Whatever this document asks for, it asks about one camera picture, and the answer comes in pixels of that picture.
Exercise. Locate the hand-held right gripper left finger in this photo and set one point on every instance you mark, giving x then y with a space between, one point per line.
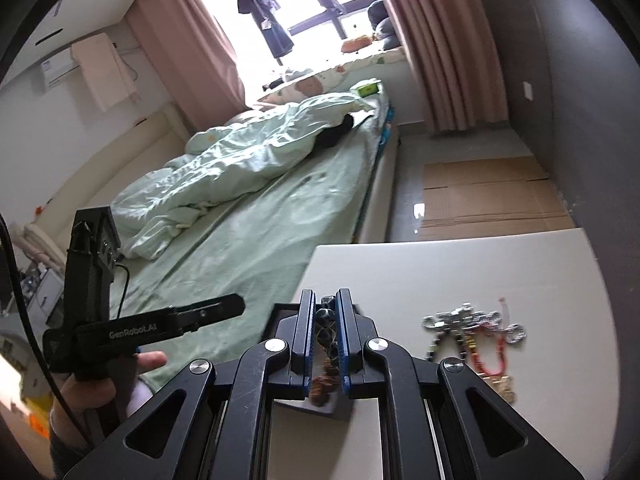
305 332

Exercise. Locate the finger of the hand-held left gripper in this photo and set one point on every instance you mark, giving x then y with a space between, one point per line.
210 312

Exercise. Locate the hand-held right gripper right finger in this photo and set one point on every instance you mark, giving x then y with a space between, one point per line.
346 332

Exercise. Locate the black jewelry box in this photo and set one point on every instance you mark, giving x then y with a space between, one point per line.
340 412

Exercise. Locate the gold pendant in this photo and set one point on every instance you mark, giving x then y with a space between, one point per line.
497 387

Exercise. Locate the person's left hand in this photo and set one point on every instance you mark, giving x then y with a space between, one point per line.
150 360

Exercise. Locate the bed with green sheet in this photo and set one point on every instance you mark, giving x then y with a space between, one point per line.
260 240

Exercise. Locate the cream headboard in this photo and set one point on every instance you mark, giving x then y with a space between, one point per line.
115 160

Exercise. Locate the pale green quilt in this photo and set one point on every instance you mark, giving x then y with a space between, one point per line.
240 160

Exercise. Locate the white low table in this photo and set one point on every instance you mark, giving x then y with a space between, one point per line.
500 270

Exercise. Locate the white air conditioner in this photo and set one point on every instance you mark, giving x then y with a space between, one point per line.
59 71

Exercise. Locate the black garment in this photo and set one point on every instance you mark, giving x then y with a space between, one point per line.
332 135

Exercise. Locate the flat cardboard sheet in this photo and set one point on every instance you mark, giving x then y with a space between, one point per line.
490 195

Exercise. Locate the pink curtain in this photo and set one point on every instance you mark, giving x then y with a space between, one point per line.
440 45
190 45

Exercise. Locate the green box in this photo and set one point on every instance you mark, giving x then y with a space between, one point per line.
367 89

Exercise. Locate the printed window seat cushion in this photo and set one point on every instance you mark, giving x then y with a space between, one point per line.
320 77

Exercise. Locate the orange plush toy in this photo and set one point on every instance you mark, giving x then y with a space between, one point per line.
356 44

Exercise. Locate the long dark hanging garment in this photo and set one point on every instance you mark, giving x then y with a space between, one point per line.
260 5

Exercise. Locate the dark blue cushions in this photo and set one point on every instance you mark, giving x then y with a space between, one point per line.
382 22

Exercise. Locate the white wall outlet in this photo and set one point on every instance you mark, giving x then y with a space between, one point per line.
528 91

